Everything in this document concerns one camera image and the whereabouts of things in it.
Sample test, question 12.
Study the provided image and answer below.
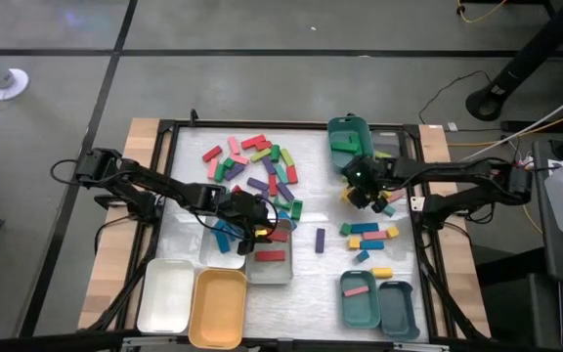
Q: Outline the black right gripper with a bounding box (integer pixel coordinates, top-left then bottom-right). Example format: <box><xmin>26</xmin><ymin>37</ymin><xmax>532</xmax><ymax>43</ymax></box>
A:
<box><xmin>342</xmin><ymin>155</ymin><xmax>396</xmax><ymax>215</ymax></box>

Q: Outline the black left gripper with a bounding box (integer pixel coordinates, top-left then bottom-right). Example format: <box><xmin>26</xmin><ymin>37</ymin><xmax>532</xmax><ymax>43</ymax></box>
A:
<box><xmin>220</xmin><ymin>189</ymin><xmax>281</xmax><ymax>257</ymax></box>

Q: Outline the light grey plastic bin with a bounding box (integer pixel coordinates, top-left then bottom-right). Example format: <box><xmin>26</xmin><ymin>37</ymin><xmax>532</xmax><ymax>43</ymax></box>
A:
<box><xmin>244</xmin><ymin>218</ymin><xmax>295</xmax><ymax>286</ymax></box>

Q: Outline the white plastic bin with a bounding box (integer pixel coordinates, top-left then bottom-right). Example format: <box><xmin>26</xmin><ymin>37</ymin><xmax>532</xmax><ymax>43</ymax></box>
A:
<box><xmin>197</xmin><ymin>214</ymin><xmax>249</xmax><ymax>270</ymax></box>
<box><xmin>136</xmin><ymin>257</ymin><xmax>195</xmax><ymax>335</ymax></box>

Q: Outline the grey translucent plastic bin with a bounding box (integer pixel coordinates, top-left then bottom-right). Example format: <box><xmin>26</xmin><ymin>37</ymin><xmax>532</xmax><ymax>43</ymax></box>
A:
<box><xmin>369</xmin><ymin>129</ymin><xmax>412</xmax><ymax>190</ymax></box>

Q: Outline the orange plastic bin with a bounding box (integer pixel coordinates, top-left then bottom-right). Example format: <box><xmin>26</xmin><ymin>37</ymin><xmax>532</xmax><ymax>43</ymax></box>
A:
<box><xmin>188</xmin><ymin>267</ymin><xmax>247</xmax><ymax>350</ymax></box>

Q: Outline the dark teal plastic bin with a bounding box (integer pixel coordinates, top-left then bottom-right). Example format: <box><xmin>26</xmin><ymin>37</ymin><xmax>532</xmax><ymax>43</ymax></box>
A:
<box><xmin>377</xmin><ymin>280</ymin><xmax>422</xmax><ymax>341</ymax></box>

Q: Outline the wooden table side board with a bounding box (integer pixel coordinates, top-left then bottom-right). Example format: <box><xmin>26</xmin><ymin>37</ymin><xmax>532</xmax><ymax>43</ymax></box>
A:
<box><xmin>76</xmin><ymin>116</ymin><xmax>163</xmax><ymax>331</ymax></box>
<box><xmin>417</xmin><ymin>124</ymin><xmax>492</xmax><ymax>339</ymax></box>

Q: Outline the black side desk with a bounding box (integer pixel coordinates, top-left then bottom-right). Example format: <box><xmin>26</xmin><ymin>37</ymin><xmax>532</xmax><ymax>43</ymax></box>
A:
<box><xmin>471</xmin><ymin>141</ymin><xmax>563</xmax><ymax>352</ymax></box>

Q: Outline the black floor cable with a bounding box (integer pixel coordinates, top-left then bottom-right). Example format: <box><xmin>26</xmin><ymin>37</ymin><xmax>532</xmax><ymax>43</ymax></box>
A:
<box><xmin>417</xmin><ymin>69</ymin><xmax>493</xmax><ymax>126</ymax></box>

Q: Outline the white cable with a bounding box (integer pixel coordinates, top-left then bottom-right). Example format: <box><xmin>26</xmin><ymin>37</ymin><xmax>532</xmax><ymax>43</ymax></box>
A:
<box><xmin>456</xmin><ymin>80</ymin><xmax>563</xmax><ymax>162</ymax></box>

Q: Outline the yellow floor cable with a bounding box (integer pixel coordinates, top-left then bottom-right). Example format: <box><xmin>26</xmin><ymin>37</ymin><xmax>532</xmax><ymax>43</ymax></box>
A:
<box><xmin>456</xmin><ymin>0</ymin><xmax>507</xmax><ymax>24</ymax></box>

